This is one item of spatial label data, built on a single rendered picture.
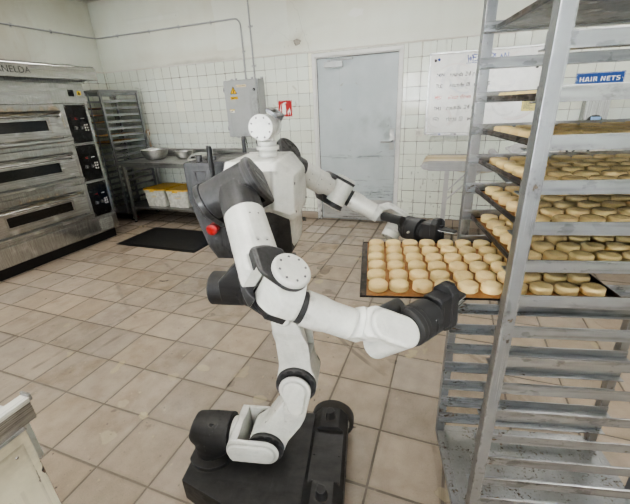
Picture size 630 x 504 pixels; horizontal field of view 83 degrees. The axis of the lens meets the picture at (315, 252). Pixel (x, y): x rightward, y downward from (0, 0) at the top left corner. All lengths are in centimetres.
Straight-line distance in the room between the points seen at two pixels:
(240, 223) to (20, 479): 79
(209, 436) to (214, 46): 485
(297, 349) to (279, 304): 59
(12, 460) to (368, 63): 450
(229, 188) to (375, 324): 42
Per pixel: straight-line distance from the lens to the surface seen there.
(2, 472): 115
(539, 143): 84
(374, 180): 482
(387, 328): 71
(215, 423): 162
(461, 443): 183
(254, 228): 72
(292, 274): 65
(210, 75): 562
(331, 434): 172
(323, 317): 68
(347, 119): 481
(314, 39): 495
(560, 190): 91
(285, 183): 94
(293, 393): 130
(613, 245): 114
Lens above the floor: 150
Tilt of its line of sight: 22 degrees down
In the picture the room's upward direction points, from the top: 3 degrees counter-clockwise
